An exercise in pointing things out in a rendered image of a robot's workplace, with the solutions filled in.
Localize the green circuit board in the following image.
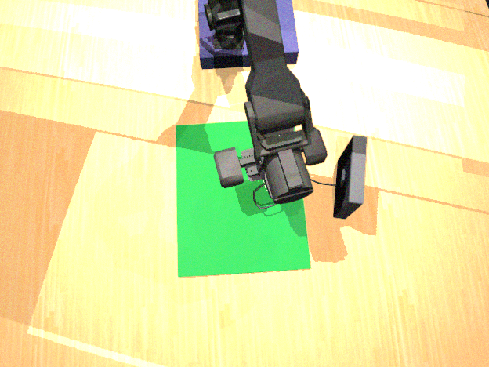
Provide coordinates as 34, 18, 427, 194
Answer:
176, 121, 311, 277

